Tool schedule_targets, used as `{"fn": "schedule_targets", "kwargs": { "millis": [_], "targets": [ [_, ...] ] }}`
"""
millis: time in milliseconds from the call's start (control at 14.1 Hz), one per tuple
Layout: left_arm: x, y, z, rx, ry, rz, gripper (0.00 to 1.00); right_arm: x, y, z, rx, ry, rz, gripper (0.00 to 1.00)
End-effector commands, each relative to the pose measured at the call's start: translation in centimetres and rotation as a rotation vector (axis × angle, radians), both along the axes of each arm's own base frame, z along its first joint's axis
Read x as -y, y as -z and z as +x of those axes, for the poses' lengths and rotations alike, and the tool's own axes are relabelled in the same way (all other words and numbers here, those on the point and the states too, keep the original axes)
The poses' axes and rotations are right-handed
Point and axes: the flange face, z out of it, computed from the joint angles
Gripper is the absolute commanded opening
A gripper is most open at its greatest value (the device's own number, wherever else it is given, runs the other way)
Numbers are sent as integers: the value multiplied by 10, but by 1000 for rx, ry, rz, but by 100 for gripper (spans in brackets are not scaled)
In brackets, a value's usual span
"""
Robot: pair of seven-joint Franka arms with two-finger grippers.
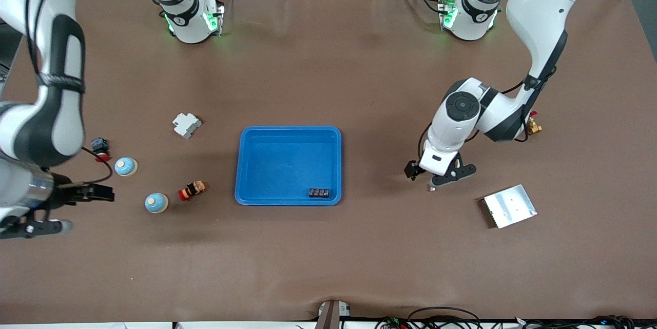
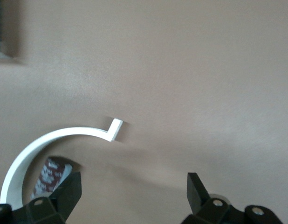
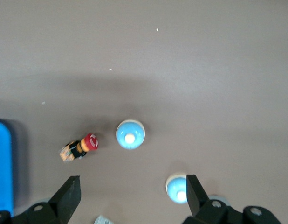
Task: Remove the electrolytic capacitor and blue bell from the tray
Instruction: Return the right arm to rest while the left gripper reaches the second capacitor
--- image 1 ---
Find light blue dome bell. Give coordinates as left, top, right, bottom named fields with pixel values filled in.
left=114, top=157, right=138, bottom=178
left=144, top=192, right=169, bottom=215

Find red mushroom pushbutton black base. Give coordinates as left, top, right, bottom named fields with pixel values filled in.
left=91, top=137, right=111, bottom=163

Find red emergency stop orange body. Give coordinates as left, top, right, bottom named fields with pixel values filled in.
left=178, top=181, right=207, bottom=202

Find silver metal plate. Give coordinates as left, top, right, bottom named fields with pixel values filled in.
left=482, top=184, right=538, bottom=229

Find white circuit breaker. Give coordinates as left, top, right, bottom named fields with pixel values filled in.
left=172, top=112, right=202, bottom=140

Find blue plastic tray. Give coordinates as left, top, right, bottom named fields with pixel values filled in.
left=235, top=126, right=343, bottom=207

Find grey table edge clamp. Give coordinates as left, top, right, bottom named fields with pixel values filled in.
left=314, top=299, right=352, bottom=329

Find black looped cable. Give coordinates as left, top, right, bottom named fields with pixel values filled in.
left=408, top=307, right=481, bottom=329

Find black cable bundle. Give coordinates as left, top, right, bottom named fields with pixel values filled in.
left=513, top=315, right=657, bottom=329

